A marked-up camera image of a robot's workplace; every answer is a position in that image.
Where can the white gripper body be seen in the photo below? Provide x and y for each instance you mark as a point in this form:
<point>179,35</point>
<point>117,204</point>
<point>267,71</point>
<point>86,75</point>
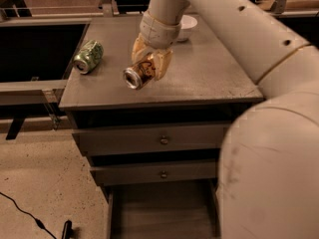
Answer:
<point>159,31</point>

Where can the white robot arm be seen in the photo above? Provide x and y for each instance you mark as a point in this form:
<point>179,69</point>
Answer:
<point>268,177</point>

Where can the crushed orange soda can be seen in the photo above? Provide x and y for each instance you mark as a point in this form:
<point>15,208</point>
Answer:
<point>138,75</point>

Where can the grey middle drawer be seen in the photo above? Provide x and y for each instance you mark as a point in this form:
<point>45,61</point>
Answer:
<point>150,172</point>

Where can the grey top drawer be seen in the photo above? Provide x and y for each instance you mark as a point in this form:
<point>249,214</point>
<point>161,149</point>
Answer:
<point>146,138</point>

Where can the brass drawer knob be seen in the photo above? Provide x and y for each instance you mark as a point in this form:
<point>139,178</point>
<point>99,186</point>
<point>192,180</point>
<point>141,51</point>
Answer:
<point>164,140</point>
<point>163,175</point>

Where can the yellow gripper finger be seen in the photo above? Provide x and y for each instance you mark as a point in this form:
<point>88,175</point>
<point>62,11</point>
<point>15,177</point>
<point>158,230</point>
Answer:
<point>161,58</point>
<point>140,49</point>

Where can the grey wooden drawer cabinet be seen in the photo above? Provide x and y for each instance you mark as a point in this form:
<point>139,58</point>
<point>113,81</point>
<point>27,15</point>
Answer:
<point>203,84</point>

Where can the brass top drawer knob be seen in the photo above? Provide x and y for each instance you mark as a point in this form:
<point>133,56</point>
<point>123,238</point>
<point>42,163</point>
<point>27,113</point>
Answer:
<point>164,140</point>

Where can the brass middle drawer knob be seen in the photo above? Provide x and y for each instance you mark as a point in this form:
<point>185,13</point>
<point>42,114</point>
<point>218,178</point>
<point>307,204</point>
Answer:
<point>163,175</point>

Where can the white ceramic bowl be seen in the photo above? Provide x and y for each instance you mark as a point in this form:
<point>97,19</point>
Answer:
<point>188,24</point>

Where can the grey metal railing frame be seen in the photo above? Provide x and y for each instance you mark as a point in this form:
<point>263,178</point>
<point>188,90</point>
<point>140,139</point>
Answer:
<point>25,94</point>

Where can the grey open bottom drawer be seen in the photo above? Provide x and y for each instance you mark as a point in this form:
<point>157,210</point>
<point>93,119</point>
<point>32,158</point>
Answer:
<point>163,210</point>

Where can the crushed green soda can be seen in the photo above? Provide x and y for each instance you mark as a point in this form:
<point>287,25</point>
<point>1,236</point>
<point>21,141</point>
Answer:
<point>88,57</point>

